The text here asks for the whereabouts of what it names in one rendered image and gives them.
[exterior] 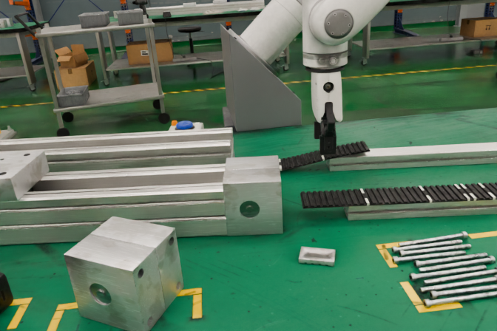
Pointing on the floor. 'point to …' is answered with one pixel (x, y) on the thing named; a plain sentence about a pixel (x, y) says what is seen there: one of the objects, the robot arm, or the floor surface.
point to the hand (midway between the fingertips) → (324, 140)
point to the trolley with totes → (90, 24)
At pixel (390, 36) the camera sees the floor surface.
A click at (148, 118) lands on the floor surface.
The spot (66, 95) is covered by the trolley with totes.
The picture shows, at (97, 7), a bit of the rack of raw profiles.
